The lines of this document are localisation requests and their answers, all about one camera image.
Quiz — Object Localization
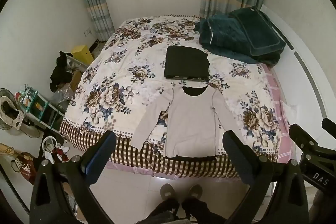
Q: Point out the grey metal frame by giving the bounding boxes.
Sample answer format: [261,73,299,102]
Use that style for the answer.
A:
[66,55,88,70]

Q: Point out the beige long-sleeve shirt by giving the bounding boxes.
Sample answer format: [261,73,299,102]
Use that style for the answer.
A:
[130,84,240,161]

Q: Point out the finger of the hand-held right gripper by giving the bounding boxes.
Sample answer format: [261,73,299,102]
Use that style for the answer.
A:
[321,117,336,136]
[289,123,327,161]

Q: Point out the pink checked bed sheet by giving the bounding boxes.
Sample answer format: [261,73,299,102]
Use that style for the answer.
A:
[259,63,296,164]

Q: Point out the black crumpled cloth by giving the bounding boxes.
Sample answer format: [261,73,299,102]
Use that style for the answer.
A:
[50,51,73,91]

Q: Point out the teal shelf rack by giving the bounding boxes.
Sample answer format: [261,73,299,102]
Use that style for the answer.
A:
[19,84,65,134]

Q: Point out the round floor fan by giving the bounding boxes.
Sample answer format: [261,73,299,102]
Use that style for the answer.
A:
[0,88,25,133]

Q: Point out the red patterned bag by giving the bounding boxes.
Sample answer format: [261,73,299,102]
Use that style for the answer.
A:
[10,152,38,183]

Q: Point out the black folded garment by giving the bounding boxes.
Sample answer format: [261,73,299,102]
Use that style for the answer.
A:
[164,46,211,80]

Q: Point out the clear plastic bag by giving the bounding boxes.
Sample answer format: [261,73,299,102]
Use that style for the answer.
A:
[52,82,73,109]

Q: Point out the white round ring object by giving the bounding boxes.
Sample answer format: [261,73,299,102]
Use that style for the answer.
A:
[42,136,57,159]

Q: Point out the grey slipper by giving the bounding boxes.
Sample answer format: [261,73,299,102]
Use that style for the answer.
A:
[160,183,179,201]
[187,184,203,200]

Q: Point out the person's legs in dark pants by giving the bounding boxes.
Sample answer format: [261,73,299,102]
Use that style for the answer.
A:
[150,198,229,224]

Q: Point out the yellow box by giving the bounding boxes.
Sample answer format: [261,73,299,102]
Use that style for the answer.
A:
[71,45,95,64]

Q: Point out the dark green pillow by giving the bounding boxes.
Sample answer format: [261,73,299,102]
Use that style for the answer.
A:
[228,6,286,57]

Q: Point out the white bed headboard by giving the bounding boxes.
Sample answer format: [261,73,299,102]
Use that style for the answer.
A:
[259,5,336,135]

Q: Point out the floral bedspread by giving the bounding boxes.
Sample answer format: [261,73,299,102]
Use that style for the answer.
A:
[59,14,282,178]

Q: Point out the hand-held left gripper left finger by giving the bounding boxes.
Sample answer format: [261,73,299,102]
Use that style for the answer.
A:
[29,130,117,224]

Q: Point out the dark green blanket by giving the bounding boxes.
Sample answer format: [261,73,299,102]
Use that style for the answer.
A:
[194,14,282,66]

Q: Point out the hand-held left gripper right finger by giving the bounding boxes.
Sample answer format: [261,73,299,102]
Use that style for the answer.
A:
[222,130,311,224]

